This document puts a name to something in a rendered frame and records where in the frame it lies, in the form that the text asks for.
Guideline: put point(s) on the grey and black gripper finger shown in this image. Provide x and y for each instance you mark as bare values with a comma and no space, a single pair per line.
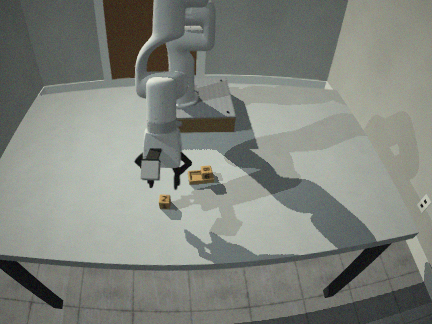
138,161
178,171

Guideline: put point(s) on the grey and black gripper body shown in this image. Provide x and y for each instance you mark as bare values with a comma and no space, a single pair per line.
171,146

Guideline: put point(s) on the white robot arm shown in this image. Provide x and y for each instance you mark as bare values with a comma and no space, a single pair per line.
171,18

